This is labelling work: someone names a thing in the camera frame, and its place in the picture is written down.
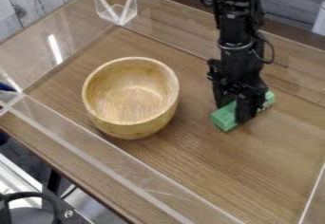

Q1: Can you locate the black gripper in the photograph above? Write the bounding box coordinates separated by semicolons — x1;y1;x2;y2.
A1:
207;43;267;123

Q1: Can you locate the green rectangular block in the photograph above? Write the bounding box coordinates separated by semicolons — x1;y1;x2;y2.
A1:
210;91;275;132

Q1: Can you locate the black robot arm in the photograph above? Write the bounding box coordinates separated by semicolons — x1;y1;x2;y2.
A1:
199;0;267;124

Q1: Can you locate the brown wooden bowl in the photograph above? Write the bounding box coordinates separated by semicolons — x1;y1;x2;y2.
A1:
81;56;180;140

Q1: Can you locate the black table leg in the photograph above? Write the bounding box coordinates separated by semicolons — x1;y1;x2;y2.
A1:
46;170;63;195

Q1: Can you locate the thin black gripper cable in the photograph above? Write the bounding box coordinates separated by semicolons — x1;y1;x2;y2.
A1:
250;31;275;65

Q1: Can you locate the clear acrylic tray wall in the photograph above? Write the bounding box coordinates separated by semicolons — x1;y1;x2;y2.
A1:
0;0;325;224

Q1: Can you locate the black metal bracket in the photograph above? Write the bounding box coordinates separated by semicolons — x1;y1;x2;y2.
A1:
41;189;93;224

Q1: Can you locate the black cable loop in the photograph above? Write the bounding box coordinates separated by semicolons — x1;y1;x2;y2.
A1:
0;191;63;224

